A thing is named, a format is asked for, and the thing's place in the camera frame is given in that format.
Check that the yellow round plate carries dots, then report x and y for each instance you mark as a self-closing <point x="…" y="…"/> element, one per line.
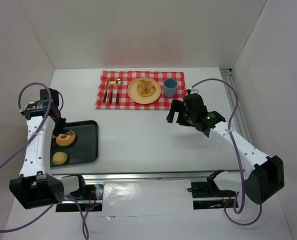
<point x="144" y="100"/>

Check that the aluminium rail front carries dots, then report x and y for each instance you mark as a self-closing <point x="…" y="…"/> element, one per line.
<point x="147" y="176"/>

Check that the gold fork black handle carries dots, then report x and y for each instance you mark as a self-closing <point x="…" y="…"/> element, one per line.
<point x="112" y="84"/>

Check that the black plastic tray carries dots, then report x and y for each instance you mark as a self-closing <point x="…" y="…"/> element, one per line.
<point x="84" y="149"/>

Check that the blue plastic cup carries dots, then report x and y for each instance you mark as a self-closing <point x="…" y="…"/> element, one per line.
<point x="170" y="87"/>

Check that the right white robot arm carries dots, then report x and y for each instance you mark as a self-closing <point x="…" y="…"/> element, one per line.
<point x="263" y="175"/>

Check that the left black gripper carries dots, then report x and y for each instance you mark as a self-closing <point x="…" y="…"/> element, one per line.
<point x="61" y="124"/>

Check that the round flower-shaped bread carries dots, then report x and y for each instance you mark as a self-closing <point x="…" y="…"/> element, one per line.
<point x="145" y="88"/>

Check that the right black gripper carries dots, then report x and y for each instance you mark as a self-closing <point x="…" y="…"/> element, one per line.
<point x="179" y="113"/>

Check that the aluminium rail right side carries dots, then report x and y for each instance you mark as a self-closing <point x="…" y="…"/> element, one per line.
<point x="239" y="121"/>

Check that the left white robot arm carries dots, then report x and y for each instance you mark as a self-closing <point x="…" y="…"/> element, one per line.
<point x="35" y="185"/>

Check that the small round bun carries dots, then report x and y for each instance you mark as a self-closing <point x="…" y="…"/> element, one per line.
<point x="59" y="158"/>

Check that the gold spoon black handle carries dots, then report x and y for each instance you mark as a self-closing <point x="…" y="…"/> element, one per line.
<point x="119" y="83"/>

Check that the aluminium rail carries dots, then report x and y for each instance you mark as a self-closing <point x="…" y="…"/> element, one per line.
<point x="147" y="176"/>
<point x="239" y="121"/>

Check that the ring donut bread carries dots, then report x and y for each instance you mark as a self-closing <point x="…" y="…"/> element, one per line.
<point x="64" y="140"/>

